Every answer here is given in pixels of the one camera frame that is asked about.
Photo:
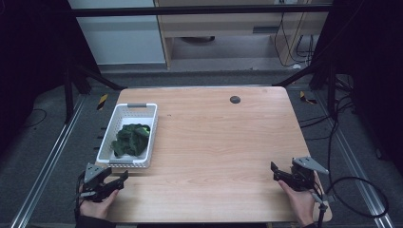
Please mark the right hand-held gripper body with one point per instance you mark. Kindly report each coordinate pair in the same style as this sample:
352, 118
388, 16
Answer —
301, 180

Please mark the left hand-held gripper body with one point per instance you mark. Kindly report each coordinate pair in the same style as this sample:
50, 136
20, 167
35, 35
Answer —
92, 174

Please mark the white plastic basket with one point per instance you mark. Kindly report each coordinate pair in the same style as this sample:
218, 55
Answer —
107, 148

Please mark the dark green cloth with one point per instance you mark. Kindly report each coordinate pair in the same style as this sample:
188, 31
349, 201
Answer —
131, 141

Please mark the person's right hand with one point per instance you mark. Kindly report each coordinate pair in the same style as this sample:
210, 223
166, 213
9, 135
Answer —
301, 204

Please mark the person's left hand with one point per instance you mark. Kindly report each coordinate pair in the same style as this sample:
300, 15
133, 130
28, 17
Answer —
98, 209

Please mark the grey and black rod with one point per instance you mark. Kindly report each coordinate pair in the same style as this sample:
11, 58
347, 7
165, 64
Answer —
322, 212

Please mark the yellow and black tape strip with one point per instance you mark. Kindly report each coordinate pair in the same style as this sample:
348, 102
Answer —
305, 97
102, 102

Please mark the round grey table grommet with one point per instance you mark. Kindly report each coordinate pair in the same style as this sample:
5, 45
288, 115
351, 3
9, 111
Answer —
235, 99

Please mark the black metal stand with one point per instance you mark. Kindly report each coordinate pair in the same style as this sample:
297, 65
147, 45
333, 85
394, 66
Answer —
331, 91
68, 95

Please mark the white plug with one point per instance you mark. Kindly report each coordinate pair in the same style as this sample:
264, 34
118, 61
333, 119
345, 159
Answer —
296, 66

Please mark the black curtain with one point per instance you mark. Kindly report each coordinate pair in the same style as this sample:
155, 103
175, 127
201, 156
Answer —
31, 63
374, 79

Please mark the white cabinet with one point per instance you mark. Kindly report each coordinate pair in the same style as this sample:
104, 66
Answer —
120, 38

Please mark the light wooden desk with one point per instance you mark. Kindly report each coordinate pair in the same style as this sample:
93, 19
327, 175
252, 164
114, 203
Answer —
221, 23

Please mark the black horizontal bar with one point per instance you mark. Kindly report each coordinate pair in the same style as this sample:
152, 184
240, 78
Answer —
190, 10

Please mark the aluminium floor rail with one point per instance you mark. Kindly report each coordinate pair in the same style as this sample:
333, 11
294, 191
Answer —
47, 164
358, 171

